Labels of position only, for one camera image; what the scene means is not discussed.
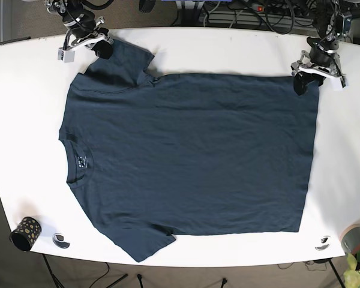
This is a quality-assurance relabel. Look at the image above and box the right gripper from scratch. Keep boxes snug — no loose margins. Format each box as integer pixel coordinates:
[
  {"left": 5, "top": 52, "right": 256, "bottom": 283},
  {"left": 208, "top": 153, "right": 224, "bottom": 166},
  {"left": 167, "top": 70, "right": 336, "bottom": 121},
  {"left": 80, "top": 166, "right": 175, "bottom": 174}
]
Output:
[{"left": 58, "top": 18, "right": 113, "bottom": 62}]

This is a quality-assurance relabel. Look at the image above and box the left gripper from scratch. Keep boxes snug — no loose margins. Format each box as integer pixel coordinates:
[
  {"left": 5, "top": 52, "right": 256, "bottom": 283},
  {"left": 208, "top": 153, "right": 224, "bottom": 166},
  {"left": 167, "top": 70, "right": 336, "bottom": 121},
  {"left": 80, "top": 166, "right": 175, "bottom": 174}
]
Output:
[{"left": 291, "top": 37, "right": 347, "bottom": 95}]

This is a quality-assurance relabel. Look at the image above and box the dark blue T-shirt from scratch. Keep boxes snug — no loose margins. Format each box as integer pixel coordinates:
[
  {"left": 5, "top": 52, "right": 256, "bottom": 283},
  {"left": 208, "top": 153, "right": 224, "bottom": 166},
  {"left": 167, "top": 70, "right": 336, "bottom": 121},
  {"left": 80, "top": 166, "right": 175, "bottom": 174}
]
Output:
[{"left": 59, "top": 41, "right": 319, "bottom": 262}]

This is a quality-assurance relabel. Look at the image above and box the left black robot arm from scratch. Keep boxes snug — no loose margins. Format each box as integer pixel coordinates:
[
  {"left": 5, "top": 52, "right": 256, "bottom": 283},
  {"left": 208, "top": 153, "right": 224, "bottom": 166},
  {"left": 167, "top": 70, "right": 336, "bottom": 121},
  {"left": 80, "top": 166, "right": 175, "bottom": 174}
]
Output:
[{"left": 291, "top": 1, "right": 360, "bottom": 95}]

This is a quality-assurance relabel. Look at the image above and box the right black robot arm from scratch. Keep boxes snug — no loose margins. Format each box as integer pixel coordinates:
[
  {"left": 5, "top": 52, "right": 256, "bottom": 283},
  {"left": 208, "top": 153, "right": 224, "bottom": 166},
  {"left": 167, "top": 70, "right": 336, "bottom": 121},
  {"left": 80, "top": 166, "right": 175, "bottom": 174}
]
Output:
[{"left": 44, "top": 0, "right": 113, "bottom": 63}]

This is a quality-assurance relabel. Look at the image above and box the grey tape roll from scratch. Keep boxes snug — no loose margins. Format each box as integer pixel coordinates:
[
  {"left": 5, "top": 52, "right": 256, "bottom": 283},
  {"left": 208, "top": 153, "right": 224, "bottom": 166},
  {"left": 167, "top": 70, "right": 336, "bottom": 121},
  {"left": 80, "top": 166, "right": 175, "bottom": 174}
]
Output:
[{"left": 340, "top": 224, "right": 360, "bottom": 256}]

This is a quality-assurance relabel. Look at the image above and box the green potted plant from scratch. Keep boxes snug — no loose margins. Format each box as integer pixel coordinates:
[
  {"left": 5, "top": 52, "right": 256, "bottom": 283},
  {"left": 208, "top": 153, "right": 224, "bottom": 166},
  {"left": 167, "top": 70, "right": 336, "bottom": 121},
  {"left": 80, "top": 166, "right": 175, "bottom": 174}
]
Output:
[{"left": 343, "top": 250, "right": 360, "bottom": 288}]

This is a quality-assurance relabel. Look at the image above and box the black gold-dotted cup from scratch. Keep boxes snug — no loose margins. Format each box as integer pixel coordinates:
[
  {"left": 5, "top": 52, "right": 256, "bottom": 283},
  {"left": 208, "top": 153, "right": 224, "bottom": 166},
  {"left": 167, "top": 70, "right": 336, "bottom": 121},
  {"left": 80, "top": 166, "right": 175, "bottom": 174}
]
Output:
[{"left": 9, "top": 217, "right": 42, "bottom": 252}]

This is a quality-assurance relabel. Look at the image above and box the right table cable grommet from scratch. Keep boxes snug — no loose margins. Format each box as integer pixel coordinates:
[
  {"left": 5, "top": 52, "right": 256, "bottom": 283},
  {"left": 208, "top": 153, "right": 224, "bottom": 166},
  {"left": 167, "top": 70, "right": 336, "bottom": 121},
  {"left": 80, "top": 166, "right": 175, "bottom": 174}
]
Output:
[{"left": 314, "top": 235, "right": 331, "bottom": 251}]

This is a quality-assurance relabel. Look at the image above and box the table cable grommet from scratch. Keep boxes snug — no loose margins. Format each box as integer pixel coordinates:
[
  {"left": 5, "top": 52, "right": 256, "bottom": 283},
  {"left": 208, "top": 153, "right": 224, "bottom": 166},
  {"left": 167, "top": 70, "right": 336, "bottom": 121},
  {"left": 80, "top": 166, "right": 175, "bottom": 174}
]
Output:
[
  {"left": 52, "top": 233, "right": 70, "bottom": 249},
  {"left": 314, "top": 235, "right": 331, "bottom": 251}
]

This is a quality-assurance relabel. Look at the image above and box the left table cable grommet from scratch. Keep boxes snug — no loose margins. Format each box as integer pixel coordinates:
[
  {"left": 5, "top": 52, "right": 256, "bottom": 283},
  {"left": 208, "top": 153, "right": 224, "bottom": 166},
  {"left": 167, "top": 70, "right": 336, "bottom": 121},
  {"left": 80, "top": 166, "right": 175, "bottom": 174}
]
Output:
[{"left": 52, "top": 233, "right": 70, "bottom": 249}]

